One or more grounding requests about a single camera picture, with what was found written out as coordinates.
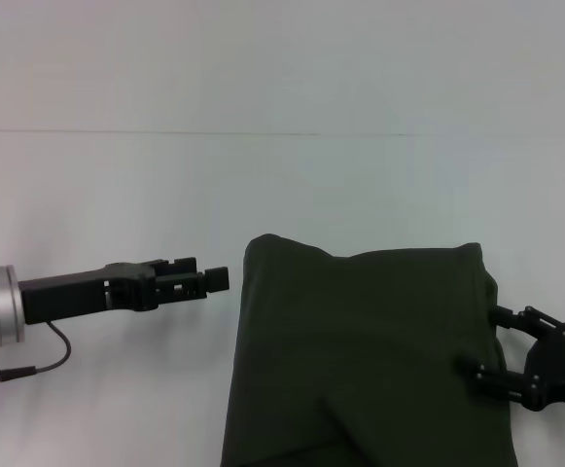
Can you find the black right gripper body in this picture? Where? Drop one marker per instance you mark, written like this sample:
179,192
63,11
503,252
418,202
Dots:
564,370

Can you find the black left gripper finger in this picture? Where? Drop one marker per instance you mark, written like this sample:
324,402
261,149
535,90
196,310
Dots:
180,266
189,287

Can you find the dark green shirt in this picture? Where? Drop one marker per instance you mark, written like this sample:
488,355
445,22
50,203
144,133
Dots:
360,365

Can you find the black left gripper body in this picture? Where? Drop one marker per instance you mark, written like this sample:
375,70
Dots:
82,297

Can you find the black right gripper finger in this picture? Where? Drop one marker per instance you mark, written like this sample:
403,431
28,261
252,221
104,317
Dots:
496,379
525,318

